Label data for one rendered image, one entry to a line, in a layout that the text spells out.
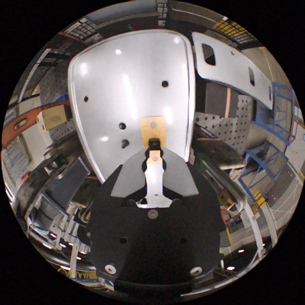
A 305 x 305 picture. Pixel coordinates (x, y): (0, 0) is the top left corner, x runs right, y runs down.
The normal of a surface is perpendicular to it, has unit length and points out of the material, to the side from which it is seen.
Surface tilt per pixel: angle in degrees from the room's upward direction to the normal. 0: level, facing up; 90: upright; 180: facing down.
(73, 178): 90
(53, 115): 90
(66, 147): 90
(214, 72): 0
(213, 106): 0
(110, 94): 0
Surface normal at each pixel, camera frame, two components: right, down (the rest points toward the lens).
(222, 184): -0.98, 0.15
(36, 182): 0.99, 0.04
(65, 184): 0.98, -0.18
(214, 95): 0.00, 0.51
